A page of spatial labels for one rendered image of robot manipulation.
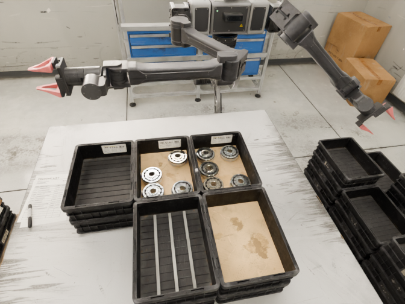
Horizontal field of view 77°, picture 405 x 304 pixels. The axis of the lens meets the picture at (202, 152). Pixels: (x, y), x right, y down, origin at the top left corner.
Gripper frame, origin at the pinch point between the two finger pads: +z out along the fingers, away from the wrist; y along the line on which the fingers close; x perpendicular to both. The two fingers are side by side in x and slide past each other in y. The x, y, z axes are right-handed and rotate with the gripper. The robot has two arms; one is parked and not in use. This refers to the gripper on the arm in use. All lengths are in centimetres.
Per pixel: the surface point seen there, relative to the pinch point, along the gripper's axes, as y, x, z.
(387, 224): 107, -23, -182
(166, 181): 62, 3, -37
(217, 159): 62, 14, -68
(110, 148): 55, 25, -11
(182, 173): 62, 7, -47
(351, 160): 95, 25, -181
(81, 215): 60, -11, 1
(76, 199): 62, 0, 5
